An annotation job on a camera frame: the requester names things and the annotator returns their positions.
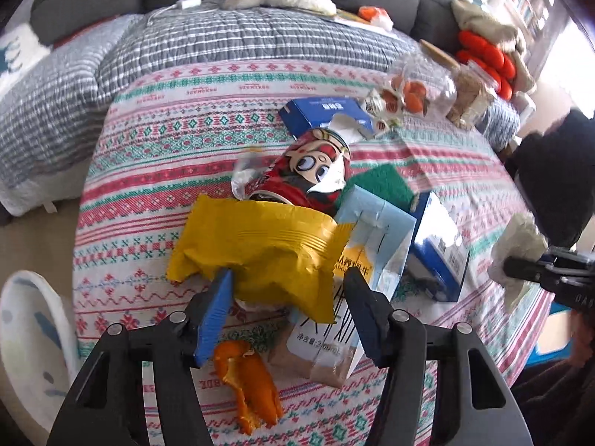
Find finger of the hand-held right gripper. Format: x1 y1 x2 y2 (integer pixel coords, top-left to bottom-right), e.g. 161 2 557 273
503 255 559 285

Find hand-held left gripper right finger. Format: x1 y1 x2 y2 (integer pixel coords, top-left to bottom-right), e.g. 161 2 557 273
343 267 535 446

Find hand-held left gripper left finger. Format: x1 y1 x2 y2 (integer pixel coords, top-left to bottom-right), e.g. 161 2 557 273
46 269 235 446

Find white tissue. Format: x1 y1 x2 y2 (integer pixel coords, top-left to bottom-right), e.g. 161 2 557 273
489 213 549 314

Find yellow snack packet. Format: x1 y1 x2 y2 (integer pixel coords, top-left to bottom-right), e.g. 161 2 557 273
166 194 355 325

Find light blue milk carton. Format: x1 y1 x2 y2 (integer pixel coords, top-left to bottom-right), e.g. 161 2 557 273
267 184 417 388

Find red cartoon drink can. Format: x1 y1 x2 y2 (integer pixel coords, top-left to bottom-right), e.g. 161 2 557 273
246 127 351 217

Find white waste bin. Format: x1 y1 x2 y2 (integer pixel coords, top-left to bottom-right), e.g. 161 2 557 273
0 270 80 433

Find torn blue biscuit box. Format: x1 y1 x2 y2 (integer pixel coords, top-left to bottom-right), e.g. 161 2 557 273
279 97 376 140

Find white snack packet food print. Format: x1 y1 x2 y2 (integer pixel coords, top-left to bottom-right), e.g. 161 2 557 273
360 88 405 131

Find person's right forearm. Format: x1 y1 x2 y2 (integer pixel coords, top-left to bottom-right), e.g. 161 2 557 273
504 108 595 248

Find orange peel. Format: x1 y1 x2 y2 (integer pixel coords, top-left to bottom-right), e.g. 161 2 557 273
213 340 284 435

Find glossy blue carton box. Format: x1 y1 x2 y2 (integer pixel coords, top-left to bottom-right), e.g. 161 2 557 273
406 190 471 303

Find person's dark trousers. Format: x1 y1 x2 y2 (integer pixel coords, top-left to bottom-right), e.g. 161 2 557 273
509 309 595 446

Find green scouring pad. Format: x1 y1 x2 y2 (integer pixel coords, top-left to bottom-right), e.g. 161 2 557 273
346 162 419 212

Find clear plastic wrapper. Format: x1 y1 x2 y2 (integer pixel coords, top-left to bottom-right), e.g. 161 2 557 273
231 146 267 200

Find patterned red green tablecloth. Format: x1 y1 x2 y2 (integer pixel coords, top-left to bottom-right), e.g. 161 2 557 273
72 60 554 446

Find glass jar of cereal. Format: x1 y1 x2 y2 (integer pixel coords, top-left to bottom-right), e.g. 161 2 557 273
448 62 498 128

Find glass jar with bamboo lid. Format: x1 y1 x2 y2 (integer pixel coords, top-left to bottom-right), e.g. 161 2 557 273
386 39 459 122

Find beige plush blanket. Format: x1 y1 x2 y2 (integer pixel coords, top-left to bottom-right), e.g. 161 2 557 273
451 0 537 94

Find white bookshelf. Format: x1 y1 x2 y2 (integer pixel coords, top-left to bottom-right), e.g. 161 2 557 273
504 0 559 33

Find grey striped quilt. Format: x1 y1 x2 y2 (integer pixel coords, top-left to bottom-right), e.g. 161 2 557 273
0 7 419 217

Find orange white small packet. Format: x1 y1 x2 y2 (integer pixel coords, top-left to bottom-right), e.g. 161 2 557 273
358 6 393 29

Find flat picture book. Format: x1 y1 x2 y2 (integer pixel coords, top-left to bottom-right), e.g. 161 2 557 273
332 8 396 33

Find white pillow with deer print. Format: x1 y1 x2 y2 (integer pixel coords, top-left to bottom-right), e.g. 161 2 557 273
0 23 52 98

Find white charger with cable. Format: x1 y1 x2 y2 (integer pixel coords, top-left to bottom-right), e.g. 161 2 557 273
148 0 219 26

